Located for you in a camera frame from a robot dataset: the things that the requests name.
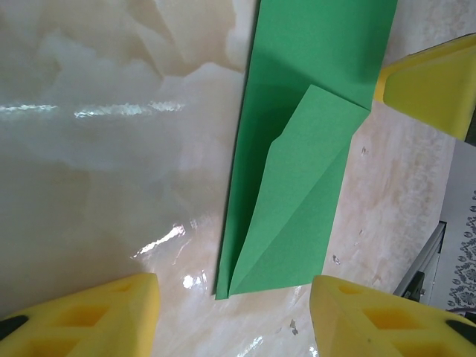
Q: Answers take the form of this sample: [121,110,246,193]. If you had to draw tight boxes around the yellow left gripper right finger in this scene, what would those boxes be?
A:
[309,274,476,357]

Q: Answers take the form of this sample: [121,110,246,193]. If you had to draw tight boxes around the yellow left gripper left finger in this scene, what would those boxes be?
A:
[0,272,161,357]

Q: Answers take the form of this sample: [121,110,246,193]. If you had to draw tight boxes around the aluminium side rail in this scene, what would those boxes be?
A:
[393,219,449,298]

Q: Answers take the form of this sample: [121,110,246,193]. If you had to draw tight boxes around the green paper sheet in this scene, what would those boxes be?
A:
[214,0,399,300]

